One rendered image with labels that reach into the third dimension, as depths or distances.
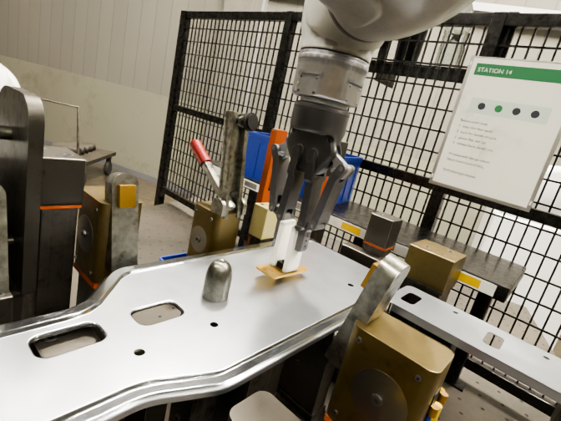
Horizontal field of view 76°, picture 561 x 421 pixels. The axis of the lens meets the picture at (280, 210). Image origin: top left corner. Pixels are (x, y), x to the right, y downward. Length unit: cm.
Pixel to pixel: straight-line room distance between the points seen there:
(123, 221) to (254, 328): 23
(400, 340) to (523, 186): 63
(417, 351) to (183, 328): 23
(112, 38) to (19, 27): 176
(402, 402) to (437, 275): 33
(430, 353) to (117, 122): 512
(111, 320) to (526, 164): 85
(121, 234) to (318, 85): 32
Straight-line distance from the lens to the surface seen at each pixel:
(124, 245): 53
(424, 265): 69
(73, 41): 600
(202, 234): 63
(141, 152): 505
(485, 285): 76
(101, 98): 553
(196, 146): 67
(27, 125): 45
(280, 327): 43
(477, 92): 99
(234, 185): 61
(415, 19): 33
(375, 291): 38
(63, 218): 54
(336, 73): 46
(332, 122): 46
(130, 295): 45
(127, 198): 51
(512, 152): 96
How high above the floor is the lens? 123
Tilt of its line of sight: 15 degrees down
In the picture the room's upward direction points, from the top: 13 degrees clockwise
